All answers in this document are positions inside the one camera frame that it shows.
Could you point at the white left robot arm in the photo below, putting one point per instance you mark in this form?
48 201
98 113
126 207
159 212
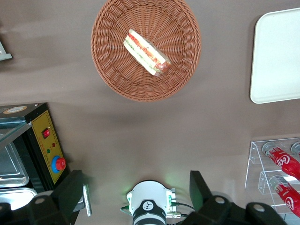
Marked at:
147 194

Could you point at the steel food pan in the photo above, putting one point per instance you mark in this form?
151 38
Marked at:
16 199
9 168

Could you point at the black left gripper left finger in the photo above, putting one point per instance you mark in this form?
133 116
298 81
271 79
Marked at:
58 201

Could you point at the beige rectangular serving tray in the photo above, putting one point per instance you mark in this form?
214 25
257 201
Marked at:
276 58

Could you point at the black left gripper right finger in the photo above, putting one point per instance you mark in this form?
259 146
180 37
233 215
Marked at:
211 206

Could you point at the brown round wicker basket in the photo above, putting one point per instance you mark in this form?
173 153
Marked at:
112 70

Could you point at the triangle sandwich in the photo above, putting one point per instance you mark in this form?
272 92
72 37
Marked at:
145 51

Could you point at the black food warmer yellow panel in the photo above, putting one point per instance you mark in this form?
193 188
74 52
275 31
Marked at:
44 126

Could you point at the clear acrylic bottle rack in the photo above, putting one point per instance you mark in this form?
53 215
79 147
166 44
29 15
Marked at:
254 161

